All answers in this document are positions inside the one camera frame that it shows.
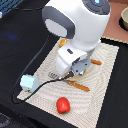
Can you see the wooden handled knife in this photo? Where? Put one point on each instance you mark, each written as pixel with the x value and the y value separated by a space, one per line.
pixel 96 62

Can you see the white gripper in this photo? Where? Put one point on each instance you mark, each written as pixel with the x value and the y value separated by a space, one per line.
pixel 72 59

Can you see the yellow toy bread loaf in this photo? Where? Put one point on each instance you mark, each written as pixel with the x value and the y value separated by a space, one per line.
pixel 62 42

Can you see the beige round plate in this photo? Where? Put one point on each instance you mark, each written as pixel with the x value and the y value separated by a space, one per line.
pixel 79 76

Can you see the red toy tomato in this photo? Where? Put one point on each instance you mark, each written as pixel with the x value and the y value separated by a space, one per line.
pixel 63 105

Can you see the woven beige placemat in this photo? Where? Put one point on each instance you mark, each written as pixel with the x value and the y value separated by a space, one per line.
pixel 85 106

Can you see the wooden handled fork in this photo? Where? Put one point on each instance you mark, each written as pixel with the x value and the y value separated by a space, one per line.
pixel 72 83

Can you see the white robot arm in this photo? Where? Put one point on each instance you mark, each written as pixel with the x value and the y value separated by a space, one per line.
pixel 82 23

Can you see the beige bowl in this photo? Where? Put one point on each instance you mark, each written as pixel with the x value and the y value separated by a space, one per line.
pixel 124 18

